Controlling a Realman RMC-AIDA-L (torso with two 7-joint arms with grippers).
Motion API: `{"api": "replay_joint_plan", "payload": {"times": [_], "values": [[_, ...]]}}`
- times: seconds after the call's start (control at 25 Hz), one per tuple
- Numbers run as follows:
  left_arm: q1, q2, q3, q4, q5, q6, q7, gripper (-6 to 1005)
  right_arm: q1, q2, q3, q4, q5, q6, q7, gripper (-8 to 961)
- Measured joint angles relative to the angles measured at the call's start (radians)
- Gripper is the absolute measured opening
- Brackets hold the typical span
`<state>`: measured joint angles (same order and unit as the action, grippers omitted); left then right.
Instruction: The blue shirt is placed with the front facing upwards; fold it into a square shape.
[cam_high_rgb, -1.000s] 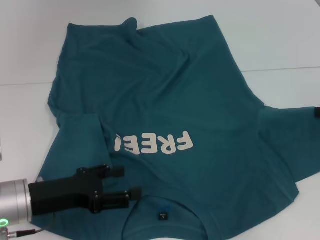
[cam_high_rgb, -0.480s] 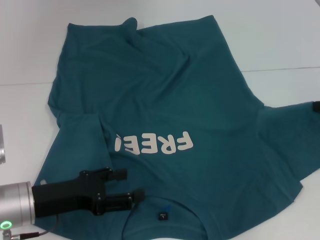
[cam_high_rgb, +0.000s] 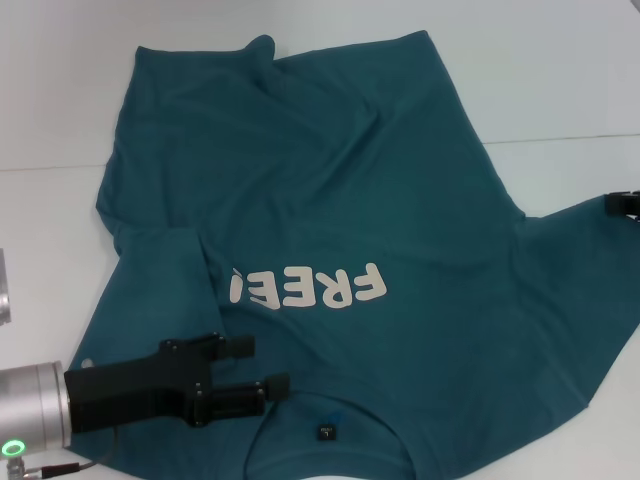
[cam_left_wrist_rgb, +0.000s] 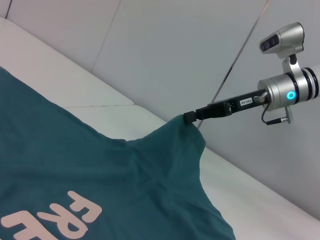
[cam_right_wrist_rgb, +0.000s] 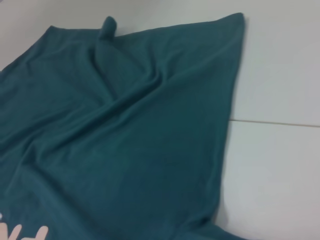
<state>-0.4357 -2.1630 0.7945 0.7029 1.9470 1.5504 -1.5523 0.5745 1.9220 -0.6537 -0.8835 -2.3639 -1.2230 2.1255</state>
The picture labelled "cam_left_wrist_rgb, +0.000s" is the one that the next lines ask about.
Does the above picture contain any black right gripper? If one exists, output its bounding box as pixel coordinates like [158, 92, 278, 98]
[183, 88, 270, 124]

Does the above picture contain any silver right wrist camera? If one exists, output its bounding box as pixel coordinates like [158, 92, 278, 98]
[259, 21, 306, 76]

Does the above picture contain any teal t-shirt with white lettering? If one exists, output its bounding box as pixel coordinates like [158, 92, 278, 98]
[0, 66, 237, 240]

